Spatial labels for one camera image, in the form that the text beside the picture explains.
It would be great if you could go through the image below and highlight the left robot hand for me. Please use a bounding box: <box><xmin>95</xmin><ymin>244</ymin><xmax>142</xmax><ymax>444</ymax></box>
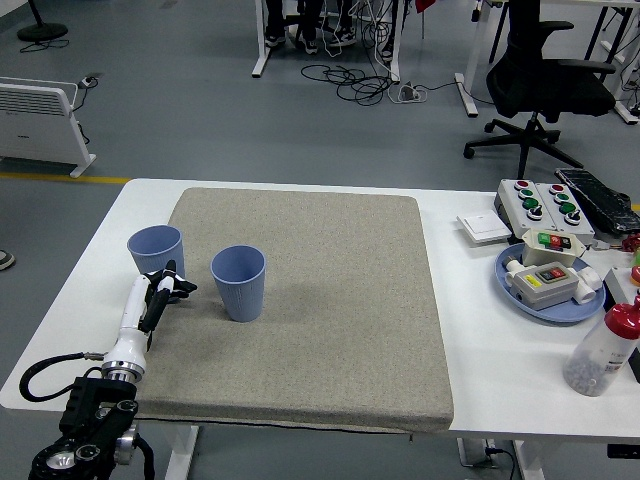
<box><xmin>102</xmin><ymin>258</ymin><xmax>199</xmax><ymax>374</ymax></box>

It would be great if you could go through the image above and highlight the blue ribbed plastic cup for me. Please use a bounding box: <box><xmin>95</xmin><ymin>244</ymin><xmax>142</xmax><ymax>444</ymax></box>
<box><xmin>126</xmin><ymin>224</ymin><xmax>186</xmax><ymax>304</ymax></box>
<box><xmin>210</xmin><ymin>244</ymin><xmax>267</xmax><ymax>324</ymax></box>

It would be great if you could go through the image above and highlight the white wall switch plate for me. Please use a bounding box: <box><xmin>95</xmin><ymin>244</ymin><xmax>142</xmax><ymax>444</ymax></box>
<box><xmin>455</xmin><ymin>210</ymin><xmax>514</xmax><ymax>246</ymax></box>

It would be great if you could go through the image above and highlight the white four-button control box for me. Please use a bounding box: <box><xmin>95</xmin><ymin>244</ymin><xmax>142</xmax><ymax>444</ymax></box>
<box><xmin>494</xmin><ymin>178</ymin><xmax>557</xmax><ymax>236</ymax></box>
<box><xmin>533</xmin><ymin>181</ymin><xmax>597</xmax><ymax>240</ymax></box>

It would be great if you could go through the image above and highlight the white panel heater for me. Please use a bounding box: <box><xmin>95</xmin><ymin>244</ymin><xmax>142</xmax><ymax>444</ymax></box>
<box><xmin>0</xmin><ymin>75</ymin><xmax>97</xmax><ymax>179</ymax></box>

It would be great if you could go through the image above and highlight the white desk frame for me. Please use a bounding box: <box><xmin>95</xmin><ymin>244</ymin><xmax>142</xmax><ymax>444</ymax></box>
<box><xmin>251</xmin><ymin>0</ymin><xmax>402</xmax><ymax>82</ymax></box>

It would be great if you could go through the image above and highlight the clear bottle with red cap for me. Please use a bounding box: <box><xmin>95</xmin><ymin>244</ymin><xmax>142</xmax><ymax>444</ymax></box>
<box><xmin>562</xmin><ymin>295</ymin><xmax>640</xmax><ymax>399</ymax></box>

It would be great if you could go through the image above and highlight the black cable tangle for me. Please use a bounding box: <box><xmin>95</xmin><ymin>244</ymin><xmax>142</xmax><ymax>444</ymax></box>
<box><xmin>300</xmin><ymin>62</ymin><xmax>401</xmax><ymax>106</ymax></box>

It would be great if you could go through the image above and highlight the grey push-button switch box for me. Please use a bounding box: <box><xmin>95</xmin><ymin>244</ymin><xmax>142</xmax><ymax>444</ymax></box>
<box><xmin>503</xmin><ymin>257</ymin><xmax>603</xmax><ymax>314</ymax></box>

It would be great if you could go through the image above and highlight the white box with orange button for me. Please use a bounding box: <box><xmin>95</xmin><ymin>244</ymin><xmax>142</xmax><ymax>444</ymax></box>
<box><xmin>603</xmin><ymin>266</ymin><xmax>640</xmax><ymax>311</ymax></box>

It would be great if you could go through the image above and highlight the black fan base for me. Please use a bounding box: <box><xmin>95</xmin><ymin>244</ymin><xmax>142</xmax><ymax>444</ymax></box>
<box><xmin>17</xmin><ymin>0</ymin><xmax>70</xmax><ymax>42</ymax></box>

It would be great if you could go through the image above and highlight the black office chair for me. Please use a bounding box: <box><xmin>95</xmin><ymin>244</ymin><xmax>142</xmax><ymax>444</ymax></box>
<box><xmin>463</xmin><ymin>0</ymin><xmax>617</xmax><ymax>181</ymax></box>

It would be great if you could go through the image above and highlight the white table leg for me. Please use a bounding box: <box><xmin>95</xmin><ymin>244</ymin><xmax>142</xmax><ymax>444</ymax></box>
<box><xmin>509</xmin><ymin>439</ymin><xmax>535</xmax><ymax>480</ymax></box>
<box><xmin>164</xmin><ymin>424</ymin><xmax>201</xmax><ymax>480</ymax></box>

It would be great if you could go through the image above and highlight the black mesh keyboard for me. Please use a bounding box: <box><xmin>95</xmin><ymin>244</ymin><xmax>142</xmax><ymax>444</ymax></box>
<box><xmin>554</xmin><ymin>167</ymin><xmax>640</xmax><ymax>235</ymax></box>

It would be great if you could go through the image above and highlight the person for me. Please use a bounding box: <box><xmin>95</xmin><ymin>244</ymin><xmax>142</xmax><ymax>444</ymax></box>
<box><xmin>263</xmin><ymin>0</ymin><xmax>321</xmax><ymax>55</ymax></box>
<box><xmin>327</xmin><ymin>0</ymin><xmax>359</xmax><ymax>47</ymax></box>

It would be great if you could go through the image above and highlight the white green-red push-button switch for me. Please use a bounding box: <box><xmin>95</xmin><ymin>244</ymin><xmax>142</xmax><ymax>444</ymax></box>
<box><xmin>519</xmin><ymin>228</ymin><xmax>587</xmax><ymax>269</ymax></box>

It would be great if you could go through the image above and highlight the grey-brown mat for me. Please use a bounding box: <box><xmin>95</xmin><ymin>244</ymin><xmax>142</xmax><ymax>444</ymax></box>
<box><xmin>94</xmin><ymin>187</ymin><xmax>456</xmax><ymax>435</ymax></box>

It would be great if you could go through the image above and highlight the white under-table control box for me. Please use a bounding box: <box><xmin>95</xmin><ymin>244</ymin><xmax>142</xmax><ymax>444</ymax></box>
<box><xmin>457</xmin><ymin>438</ymin><xmax>516</xmax><ymax>469</ymax></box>

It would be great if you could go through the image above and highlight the blue round plate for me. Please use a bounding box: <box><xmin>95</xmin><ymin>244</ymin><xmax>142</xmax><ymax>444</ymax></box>
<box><xmin>493</xmin><ymin>243</ymin><xmax>608</xmax><ymax>326</ymax></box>

